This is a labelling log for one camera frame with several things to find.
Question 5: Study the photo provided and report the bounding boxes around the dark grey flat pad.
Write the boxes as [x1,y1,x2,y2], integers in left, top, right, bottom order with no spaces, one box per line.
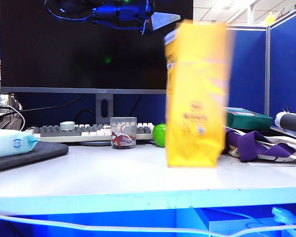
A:
[0,142,69,173]

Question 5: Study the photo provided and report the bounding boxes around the teal cardboard box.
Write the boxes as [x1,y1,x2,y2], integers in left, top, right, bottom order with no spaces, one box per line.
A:
[224,107,274,131]

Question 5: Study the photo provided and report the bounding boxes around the light blue wet wipes pack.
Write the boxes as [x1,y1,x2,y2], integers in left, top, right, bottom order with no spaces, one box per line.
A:
[0,129,40,159]

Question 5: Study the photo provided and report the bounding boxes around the thick white cable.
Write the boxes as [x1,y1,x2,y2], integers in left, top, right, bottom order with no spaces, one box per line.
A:
[0,213,296,236]

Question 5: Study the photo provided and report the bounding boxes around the grey and white keyboard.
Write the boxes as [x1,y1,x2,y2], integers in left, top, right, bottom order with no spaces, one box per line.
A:
[24,122,155,143]

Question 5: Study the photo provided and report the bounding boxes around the black computer monitor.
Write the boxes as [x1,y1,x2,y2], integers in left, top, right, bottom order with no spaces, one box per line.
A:
[0,0,193,94]

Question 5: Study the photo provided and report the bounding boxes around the clear plastic cup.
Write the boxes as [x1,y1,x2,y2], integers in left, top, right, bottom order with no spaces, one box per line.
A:
[110,117,137,150]

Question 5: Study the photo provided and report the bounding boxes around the black cable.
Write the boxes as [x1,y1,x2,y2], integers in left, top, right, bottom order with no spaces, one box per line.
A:
[131,95,143,117]
[17,93,86,117]
[75,109,96,124]

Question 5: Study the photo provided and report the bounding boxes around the yellow paper bag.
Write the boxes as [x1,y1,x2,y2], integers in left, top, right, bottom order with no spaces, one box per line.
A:
[164,19,231,168]

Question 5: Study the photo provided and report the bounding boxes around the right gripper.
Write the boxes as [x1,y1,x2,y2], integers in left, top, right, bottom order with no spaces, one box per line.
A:
[115,0,181,35]

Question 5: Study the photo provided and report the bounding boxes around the grey monitor stand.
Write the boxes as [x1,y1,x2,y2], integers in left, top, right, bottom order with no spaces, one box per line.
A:
[74,93,158,147]

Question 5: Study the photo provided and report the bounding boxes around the white tape roll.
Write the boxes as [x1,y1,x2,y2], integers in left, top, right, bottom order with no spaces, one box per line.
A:
[59,120,76,131]

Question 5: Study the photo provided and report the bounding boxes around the yellow plastic toy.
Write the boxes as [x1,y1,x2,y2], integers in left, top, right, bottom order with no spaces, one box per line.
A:
[264,11,277,27]

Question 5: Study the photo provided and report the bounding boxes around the green apple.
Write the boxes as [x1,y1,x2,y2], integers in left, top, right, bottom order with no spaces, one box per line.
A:
[152,122,168,148]

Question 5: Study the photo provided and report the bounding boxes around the white and black cylinder device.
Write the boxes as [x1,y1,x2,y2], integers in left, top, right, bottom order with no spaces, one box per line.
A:
[275,105,296,136]

